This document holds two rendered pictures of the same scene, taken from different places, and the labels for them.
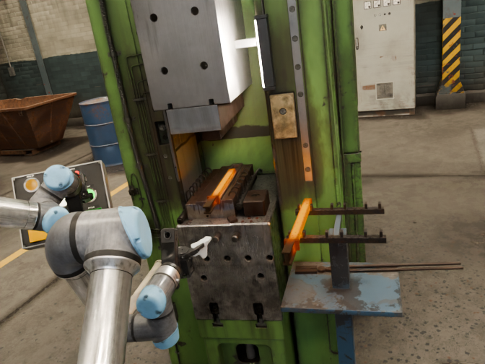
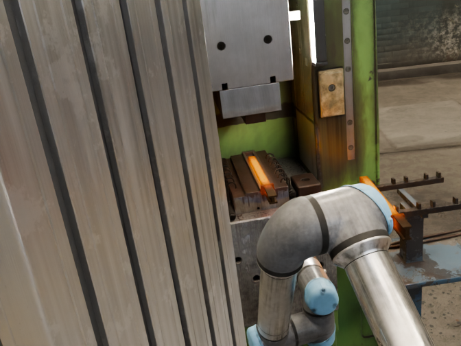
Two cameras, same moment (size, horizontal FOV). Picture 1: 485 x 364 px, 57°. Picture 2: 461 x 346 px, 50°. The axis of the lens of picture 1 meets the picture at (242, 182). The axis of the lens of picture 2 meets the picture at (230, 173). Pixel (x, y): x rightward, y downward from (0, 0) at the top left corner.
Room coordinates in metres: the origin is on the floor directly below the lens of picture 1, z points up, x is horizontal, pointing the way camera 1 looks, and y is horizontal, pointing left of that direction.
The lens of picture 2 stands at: (0.15, 0.78, 1.70)
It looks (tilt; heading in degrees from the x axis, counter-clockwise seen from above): 21 degrees down; 340
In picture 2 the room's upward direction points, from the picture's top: 7 degrees counter-clockwise
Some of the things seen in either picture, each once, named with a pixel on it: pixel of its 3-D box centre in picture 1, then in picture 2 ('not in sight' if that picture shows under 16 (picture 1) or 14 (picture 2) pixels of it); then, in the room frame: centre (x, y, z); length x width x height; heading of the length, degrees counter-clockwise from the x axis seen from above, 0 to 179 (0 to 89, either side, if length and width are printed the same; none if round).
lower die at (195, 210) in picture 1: (222, 188); (251, 178); (1.82, 0.09, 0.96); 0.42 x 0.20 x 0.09; 165
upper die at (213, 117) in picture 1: (208, 107); (241, 88); (1.82, 0.09, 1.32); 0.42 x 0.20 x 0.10; 165
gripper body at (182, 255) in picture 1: (176, 266); not in sight; (1.18, 0.24, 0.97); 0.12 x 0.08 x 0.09; 165
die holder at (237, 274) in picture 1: (244, 240); (270, 233); (1.82, 0.03, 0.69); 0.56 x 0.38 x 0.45; 165
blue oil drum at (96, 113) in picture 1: (107, 131); not in sight; (6.21, 1.77, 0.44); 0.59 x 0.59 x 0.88
